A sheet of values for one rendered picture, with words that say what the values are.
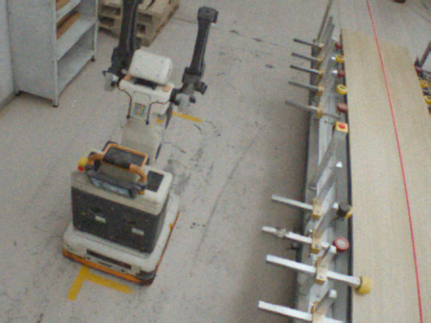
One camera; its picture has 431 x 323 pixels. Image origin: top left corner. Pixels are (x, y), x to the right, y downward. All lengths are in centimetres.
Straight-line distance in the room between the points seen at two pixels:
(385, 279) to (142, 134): 155
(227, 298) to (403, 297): 121
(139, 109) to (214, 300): 137
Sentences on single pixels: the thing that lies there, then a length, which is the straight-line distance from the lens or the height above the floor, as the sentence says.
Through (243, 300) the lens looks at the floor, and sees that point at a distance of 309.
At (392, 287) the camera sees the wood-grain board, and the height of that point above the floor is 90.
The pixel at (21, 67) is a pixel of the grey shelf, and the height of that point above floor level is 35.
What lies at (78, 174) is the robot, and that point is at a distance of 249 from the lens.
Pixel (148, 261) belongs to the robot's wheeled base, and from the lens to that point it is 279.
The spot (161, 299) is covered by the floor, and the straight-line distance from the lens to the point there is 299.
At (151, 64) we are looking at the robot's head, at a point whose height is 135.
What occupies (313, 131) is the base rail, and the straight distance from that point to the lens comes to 332.
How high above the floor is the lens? 265
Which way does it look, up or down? 39 degrees down
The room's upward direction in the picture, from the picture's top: 11 degrees clockwise
